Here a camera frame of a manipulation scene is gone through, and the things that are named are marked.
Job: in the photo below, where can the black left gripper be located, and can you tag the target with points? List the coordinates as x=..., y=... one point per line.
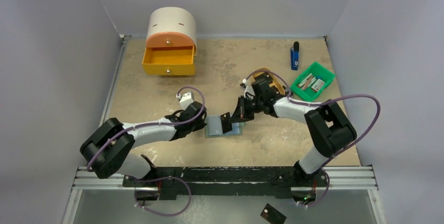
x=200, y=125

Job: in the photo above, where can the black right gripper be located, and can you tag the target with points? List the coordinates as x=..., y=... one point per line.
x=241, y=108

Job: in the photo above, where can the green card holder wallet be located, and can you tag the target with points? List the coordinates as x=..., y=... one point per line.
x=219, y=126

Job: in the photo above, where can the black card dropped off table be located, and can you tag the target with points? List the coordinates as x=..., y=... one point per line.
x=272, y=215

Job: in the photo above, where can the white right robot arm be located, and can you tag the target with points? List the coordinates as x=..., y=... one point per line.
x=329, y=128

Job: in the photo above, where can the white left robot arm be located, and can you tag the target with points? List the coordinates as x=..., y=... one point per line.
x=107, y=150

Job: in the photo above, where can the tan oval tray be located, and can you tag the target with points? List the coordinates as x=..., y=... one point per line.
x=272, y=79

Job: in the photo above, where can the yellow open drawer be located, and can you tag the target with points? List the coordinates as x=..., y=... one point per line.
x=178, y=61

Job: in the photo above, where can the blue lighter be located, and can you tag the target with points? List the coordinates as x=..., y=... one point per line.
x=294, y=54

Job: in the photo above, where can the small box in bin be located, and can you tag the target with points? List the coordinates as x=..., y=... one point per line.
x=317, y=85

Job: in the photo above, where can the green plastic bin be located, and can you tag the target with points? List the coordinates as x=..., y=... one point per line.
x=301, y=86

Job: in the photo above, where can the white and orange drawer cabinet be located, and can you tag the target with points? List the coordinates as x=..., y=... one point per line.
x=171, y=30

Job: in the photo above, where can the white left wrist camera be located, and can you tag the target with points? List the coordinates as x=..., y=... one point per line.
x=185, y=99

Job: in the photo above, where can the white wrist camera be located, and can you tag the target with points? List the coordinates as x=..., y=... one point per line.
x=245, y=87
x=185, y=99

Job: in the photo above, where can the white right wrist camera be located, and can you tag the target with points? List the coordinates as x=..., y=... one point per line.
x=245, y=87

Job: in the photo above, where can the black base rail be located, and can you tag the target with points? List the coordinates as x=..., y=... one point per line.
x=281, y=182

